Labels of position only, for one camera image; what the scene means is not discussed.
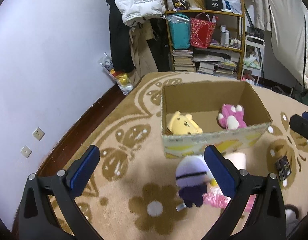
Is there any black tissue pack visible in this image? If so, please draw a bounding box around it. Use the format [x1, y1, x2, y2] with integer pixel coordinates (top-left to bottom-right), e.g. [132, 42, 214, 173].
[275, 155, 291, 181]

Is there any pink plush bear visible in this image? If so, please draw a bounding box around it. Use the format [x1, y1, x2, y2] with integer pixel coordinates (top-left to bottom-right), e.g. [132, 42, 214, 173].
[217, 104, 247, 130]

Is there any purple plush doll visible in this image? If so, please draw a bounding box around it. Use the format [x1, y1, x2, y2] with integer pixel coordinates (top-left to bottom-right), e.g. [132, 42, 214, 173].
[175, 155, 214, 208]

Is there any yellow plush dog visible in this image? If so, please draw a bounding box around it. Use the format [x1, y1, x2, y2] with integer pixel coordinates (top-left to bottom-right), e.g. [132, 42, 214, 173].
[167, 111, 203, 135]

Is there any cardboard box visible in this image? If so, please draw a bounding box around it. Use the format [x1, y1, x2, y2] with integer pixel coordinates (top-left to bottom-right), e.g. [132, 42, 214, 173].
[161, 81, 272, 159]

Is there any white rolling cart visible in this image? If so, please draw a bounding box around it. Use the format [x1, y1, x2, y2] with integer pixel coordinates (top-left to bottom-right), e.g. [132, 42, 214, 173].
[241, 35, 265, 86]

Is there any white mattress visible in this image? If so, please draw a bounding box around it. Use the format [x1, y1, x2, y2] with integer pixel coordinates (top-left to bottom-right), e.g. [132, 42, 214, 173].
[268, 0, 308, 90]

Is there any beige patterned rug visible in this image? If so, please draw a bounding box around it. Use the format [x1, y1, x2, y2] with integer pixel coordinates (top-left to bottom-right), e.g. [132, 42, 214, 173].
[49, 72, 308, 239]

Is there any wooden bookshelf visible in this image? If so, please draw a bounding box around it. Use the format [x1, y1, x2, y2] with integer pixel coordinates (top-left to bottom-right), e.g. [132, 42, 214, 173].
[164, 0, 245, 79]

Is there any red gift bag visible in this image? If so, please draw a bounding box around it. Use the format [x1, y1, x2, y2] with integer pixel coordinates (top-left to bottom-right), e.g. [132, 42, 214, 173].
[190, 12, 218, 49]

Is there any black box with 40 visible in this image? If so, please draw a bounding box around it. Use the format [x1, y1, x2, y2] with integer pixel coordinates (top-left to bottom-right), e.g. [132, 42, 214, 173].
[205, 0, 223, 11]

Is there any teal bag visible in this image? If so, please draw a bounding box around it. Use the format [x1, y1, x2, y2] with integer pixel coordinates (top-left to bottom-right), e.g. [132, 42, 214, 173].
[166, 14, 190, 49]

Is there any bag of toys on floor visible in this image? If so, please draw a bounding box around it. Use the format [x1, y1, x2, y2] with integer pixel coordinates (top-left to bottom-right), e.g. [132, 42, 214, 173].
[98, 53, 134, 95]

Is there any black coat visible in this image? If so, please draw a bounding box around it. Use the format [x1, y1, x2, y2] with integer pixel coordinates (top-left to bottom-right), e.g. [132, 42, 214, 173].
[106, 0, 135, 73]

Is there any lower wall socket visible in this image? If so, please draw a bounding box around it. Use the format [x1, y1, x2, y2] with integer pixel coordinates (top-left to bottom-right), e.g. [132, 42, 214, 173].
[21, 145, 32, 158]

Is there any wall socket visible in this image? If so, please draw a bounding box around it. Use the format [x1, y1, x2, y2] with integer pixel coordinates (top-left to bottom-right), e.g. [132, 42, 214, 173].
[21, 145, 32, 158]
[32, 127, 45, 141]

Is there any upper wall socket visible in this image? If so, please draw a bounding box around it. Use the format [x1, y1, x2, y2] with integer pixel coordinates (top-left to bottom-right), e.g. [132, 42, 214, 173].
[32, 127, 45, 141]

